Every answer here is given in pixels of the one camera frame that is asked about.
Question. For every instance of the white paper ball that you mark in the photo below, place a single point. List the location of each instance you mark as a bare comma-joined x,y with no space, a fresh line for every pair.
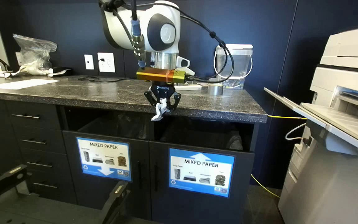
159,111

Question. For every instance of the silver metal tape roll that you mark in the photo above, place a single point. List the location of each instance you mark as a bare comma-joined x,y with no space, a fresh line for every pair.
216,89

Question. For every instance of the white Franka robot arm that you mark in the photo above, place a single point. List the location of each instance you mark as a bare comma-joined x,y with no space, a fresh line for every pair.
145,25

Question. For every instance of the clear plastic bucket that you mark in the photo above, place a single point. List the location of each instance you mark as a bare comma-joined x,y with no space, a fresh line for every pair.
238,62

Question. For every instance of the gold wrist camera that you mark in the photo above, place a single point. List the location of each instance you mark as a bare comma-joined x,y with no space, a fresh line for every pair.
160,75

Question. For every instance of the blue label with down arrow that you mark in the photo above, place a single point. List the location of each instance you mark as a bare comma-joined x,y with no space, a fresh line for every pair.
103,159

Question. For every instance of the black stand bar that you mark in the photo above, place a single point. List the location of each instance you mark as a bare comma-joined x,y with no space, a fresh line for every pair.
114,203
5,182

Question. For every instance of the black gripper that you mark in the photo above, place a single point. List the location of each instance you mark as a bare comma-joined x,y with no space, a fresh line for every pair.
161,89

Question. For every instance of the blue label with up arrow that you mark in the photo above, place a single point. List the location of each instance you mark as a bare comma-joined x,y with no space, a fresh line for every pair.
201,172

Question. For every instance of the black counter cabinet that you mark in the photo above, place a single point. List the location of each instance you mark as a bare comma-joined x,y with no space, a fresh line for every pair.
83,95

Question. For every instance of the large white office printer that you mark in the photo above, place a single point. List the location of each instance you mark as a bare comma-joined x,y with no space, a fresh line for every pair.
335,145

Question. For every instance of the white power outlet plate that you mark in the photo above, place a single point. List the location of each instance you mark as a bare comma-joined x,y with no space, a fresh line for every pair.
105,62

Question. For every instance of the crinkled clear plastic bag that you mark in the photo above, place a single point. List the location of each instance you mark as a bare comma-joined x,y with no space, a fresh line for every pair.
33,54

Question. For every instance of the small white wall plate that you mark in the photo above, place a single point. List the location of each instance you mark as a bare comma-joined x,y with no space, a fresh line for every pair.
88,61

